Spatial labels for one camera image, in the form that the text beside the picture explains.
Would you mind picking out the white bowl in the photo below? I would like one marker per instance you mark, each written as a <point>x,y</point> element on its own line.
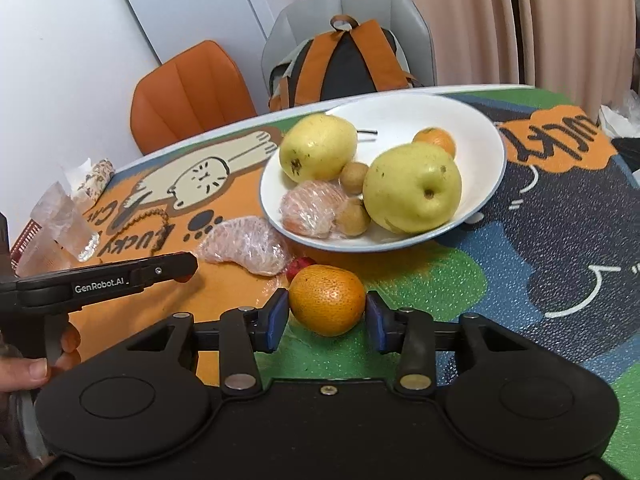
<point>480,160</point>

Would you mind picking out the small red tomato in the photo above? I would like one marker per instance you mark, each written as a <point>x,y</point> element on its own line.
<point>300,266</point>

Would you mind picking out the orange and grey backpack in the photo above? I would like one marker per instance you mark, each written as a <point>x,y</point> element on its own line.
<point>345,65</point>

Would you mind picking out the small brown kiwi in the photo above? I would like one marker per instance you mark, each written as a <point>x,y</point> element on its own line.
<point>354,177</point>
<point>352,218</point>

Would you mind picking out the white refrigerator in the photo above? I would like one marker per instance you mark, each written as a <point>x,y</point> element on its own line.
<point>200,5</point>

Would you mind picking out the patterned pouch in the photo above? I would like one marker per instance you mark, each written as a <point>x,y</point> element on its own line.
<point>97,177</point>

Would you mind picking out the orange mandarin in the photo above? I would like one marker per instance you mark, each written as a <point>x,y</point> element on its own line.
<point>327,300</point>
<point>434,141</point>

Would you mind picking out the orange chair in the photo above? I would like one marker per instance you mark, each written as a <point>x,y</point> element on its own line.
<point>192,95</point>

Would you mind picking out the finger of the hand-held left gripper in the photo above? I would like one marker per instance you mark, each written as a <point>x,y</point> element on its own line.
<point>170,269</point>

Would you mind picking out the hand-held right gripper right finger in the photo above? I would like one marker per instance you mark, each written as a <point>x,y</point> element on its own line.
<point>379,321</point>

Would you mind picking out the plastic-wrapped pomelo segment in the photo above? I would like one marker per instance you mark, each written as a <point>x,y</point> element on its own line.
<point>310,208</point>
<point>245,245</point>

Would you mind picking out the elongated yellow pear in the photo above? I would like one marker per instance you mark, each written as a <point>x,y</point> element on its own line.
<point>317,147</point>

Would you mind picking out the white plastic bag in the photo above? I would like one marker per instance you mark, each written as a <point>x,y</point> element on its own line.
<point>620,117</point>

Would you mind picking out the grey chair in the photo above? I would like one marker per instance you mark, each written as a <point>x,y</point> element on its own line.
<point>380,10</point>

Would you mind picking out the person's left hand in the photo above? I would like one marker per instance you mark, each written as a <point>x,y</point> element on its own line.
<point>22,374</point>

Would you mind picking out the round yellow pear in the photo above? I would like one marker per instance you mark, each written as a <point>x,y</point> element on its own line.
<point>410,187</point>

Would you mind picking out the dark cloth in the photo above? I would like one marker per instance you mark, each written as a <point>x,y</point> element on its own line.
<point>627,152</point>

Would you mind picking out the small orange plastic basket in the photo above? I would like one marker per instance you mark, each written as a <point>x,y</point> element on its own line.
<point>22,247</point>

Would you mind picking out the colourful printed table mat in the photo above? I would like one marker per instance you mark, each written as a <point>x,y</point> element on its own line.
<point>525,260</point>

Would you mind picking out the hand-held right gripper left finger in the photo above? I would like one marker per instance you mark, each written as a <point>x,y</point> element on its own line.
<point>276,320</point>

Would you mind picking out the clear plastic cup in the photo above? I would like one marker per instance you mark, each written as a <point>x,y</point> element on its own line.
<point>72,222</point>

